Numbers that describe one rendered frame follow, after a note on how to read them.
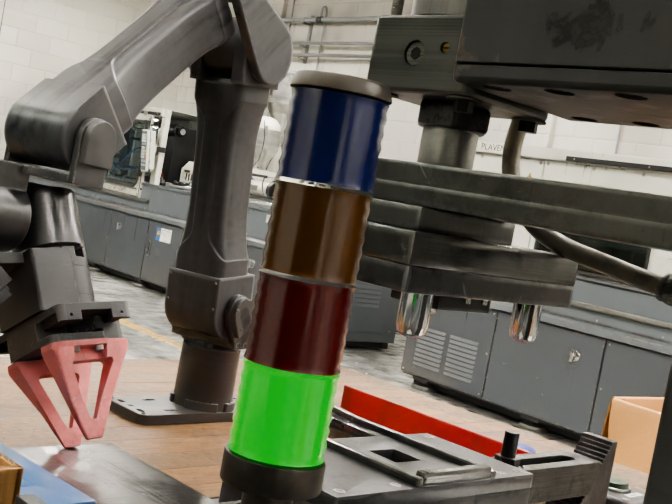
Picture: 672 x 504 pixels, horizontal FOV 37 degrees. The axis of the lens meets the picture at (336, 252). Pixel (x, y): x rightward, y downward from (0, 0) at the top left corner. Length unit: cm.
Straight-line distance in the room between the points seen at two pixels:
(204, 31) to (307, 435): 62
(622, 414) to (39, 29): 1015
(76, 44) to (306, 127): 1222
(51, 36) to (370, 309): 599
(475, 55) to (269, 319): 27
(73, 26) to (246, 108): 1158
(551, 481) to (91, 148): 45
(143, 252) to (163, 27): 867
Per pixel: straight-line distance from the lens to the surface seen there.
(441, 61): 63
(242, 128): 102
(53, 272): 81
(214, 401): 107
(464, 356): 648
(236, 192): 103
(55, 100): 85
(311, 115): 37
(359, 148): 37
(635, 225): 54
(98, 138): 83
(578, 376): 597
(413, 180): 63
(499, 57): 58
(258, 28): 99
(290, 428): 38
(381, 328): 812
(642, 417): 305
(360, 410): 106
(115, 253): 1001
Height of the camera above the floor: 115
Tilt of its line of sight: 3 degrees down
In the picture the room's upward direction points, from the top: 10 degrees clockwise
